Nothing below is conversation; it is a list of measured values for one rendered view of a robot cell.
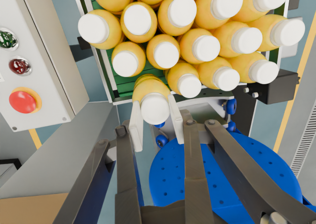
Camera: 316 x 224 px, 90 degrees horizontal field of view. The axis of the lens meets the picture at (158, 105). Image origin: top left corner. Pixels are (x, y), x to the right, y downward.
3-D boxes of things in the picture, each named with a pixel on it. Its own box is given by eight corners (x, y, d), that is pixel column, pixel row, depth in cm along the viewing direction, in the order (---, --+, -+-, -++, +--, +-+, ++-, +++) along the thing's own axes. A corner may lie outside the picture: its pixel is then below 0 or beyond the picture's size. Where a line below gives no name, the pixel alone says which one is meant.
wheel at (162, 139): (166, 153, 45) (170, 149, 46) (163, 140, 43) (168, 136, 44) (155, 147, 48) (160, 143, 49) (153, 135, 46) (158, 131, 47)
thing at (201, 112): (175, 115, 47) (184, 141, 35) (174, 108, 46) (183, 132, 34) (208, 109, 47) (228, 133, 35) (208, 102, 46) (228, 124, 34)
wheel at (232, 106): (225, 116, 43) (233, 118, 41) (225, 101, 41) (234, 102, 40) (229, 109, 46) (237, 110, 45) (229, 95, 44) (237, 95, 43)
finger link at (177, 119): (174, 119, 15) (182, 118, 15) (167, 94, 21) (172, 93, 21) (178, 145, 16) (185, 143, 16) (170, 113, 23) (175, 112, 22)
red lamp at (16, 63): (17, 74, 23) (11, 76, 22) (9, 59, 22) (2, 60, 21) (32, 72, 23) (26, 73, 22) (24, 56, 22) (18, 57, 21)
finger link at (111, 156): (132, 159, 14) (100, 165, 14) (136, 129, 19) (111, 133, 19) (129, 146, 14) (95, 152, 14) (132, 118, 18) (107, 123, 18)
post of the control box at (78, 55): (119, 45, 124) (43, 71, 32) (118, 40, 122) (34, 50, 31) (124, 44, 124) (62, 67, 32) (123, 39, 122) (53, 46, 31)
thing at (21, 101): (21, 112, 25) (15, 116, 24) (8, 91, 24) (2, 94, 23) (43, 108, 25) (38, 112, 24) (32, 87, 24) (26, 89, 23)
